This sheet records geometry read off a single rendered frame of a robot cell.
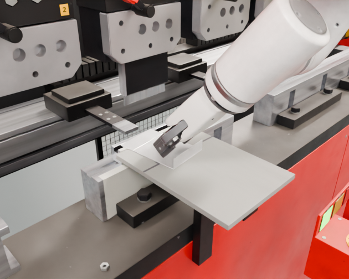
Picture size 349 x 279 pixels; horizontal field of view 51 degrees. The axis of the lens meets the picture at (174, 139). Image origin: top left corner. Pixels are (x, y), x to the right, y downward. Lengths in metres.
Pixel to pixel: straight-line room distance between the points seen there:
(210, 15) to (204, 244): 0.43
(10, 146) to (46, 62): 0.38
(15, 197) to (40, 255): 1.68
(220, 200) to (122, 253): 0.20
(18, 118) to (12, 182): 1.62
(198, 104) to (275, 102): 0.54
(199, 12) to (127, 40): 0.17
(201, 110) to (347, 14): 0.23
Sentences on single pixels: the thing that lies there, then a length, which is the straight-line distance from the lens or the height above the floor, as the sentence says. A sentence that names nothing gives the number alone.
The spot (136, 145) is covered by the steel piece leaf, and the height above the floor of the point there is 1.00.
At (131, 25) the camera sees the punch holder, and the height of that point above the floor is 1.23.
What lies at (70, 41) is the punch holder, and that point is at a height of 1.23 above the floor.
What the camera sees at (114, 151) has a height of 0.99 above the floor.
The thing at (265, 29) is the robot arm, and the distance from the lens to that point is 0.47.
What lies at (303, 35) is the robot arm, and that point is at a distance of 0.45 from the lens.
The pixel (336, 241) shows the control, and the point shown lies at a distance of 0.89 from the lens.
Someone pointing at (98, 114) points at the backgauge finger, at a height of 1.01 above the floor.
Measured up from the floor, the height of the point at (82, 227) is 0.87.
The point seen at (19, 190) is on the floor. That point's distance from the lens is 2.42.
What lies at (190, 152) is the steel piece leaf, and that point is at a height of 1.01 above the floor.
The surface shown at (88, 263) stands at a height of 0.87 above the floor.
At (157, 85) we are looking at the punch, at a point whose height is 1.10.
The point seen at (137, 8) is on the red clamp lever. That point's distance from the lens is 0.57.
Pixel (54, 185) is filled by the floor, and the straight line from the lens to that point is 2.39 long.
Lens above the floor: 1.36
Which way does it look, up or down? 29 degrees down
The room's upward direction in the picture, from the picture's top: straight up
